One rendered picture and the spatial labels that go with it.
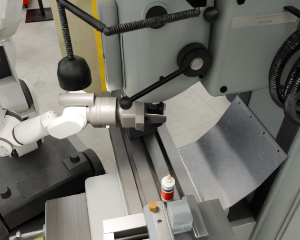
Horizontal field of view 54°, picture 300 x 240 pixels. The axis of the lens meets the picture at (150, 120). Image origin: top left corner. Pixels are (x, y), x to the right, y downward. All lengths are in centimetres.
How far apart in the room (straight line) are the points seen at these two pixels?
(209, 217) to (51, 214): 63
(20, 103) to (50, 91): 189
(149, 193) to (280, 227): 53
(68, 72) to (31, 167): 110
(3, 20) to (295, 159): 88
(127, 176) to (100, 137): 154
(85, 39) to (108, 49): 191
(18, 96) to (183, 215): 84
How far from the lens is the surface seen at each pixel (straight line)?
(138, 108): 82
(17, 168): 171
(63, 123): 83
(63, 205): 126
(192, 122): 270
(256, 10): 66
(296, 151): 97
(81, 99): 82
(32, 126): 93
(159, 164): 108
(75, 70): 64
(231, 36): 65
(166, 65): 65
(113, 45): 69
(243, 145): 109
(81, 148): 194
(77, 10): 54
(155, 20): 49
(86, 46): 262
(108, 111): 81
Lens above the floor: 177
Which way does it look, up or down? 41 degrees down
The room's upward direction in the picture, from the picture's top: straight up
